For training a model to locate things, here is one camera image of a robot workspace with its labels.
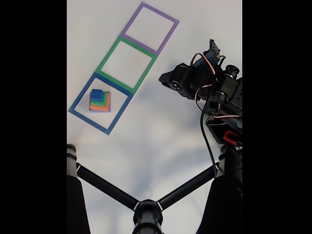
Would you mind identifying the green block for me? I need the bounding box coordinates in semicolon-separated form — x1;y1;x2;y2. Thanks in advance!
90;90;108;107

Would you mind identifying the small blue block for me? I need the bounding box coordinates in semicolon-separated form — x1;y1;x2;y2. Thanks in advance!
91;89;103;102

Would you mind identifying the large purple block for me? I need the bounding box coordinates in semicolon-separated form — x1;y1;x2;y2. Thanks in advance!
89;91;112;113

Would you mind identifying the orange block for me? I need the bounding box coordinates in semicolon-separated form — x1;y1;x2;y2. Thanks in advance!
89;94;111;112

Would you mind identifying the red clamp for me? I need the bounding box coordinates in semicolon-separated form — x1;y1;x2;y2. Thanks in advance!
223;131;241;144

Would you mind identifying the black tripod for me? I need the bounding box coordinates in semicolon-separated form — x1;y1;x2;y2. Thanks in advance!
67;143;243;234

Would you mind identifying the red white servo wire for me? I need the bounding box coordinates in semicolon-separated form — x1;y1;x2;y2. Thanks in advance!
191;52;217;113

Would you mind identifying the camera board with blue mount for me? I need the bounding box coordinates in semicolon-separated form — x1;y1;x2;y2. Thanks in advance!
203;39;226;71

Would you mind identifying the black cable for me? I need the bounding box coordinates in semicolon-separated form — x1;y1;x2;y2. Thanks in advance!
200;56;220;176

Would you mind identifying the purple square frame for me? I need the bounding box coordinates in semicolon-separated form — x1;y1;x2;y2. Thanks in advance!
120;1;180;56

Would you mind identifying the green square frame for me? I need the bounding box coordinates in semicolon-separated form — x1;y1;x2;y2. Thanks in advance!
94;36;157;95

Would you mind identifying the blue square frame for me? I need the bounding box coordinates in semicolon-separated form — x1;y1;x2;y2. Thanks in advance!
68;72;135;136

